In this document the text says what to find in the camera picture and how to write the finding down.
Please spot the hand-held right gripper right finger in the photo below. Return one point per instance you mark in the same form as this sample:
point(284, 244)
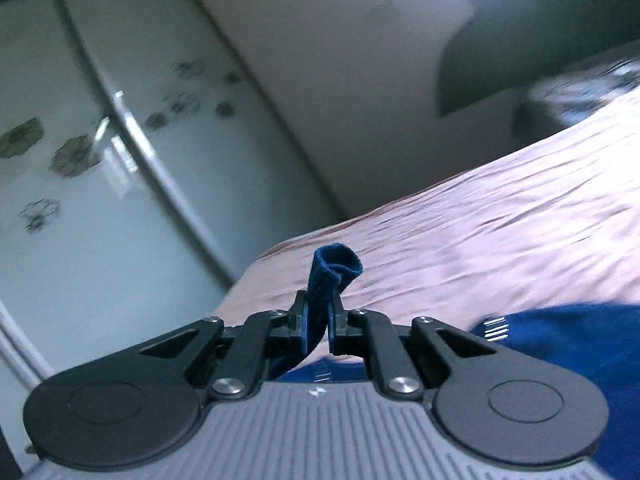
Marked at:
point(332, 331)

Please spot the bed with pink sheet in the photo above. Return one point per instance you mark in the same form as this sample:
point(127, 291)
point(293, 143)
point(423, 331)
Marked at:
point(475, 220)

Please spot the wardrobe with floral glass doors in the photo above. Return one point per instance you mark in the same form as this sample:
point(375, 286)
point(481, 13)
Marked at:
point(100, 185)

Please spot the dark blue garment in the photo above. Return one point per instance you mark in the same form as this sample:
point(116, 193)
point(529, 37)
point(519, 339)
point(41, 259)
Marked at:
point(575, 350)

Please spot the dark arched headboard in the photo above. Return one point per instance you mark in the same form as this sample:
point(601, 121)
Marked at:
point(525, 35)

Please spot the grey patterned pillow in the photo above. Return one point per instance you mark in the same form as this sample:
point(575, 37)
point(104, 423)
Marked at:
point(580, 90)

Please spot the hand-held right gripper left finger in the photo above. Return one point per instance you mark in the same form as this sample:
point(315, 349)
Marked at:
point(301, 321)

